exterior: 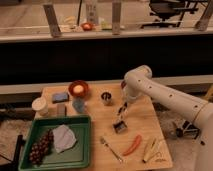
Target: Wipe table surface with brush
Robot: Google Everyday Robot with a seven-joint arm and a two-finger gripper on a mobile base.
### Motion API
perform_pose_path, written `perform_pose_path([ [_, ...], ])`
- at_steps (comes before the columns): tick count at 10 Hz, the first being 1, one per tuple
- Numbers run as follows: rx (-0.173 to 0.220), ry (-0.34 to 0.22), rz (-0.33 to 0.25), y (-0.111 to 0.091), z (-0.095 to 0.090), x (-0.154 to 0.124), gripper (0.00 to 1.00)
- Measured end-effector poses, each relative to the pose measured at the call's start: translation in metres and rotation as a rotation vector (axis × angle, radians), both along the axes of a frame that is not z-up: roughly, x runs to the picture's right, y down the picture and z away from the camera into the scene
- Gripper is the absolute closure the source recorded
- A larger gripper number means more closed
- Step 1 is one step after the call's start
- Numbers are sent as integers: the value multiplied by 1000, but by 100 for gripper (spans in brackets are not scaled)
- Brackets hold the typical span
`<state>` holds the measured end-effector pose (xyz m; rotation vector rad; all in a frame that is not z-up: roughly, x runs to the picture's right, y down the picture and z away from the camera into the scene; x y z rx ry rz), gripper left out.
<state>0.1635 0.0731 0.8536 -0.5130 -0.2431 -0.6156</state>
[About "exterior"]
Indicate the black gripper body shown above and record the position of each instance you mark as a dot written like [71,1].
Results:
[122,109]

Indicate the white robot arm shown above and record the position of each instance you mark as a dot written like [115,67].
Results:
[139,81]

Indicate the dark red round object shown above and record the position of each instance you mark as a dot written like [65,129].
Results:
[123,84]

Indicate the small metal cup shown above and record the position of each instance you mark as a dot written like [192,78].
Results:
[106,98]

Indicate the red chili pepper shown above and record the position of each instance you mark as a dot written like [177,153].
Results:
[135,144]

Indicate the silver fork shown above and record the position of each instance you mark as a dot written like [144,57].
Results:
[106,144]

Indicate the blue grey crumpled object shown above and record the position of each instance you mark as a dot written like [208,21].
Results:
[79,105]

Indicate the egg in bowl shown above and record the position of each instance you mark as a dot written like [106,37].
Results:
[78,89]

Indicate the yellow corn cob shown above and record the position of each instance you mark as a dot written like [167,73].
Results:
[150,148]

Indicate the red bowl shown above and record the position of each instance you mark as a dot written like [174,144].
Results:
[78,82]

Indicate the blue sponge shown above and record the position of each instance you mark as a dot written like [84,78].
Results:
[60,97]

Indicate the small brown block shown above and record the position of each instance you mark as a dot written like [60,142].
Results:
[61,109]

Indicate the black device on floor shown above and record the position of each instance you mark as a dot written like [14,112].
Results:
[186,128]

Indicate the grey folded cloth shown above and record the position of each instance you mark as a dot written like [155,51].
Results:
[63,138]

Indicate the green plastic tray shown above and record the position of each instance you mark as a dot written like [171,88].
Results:
[77,157]

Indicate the white cup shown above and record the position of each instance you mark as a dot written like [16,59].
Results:
[40,106]

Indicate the bunch of dark grapes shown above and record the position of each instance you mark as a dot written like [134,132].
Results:
[41,148]

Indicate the black office chair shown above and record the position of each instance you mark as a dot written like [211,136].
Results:
[171,12]

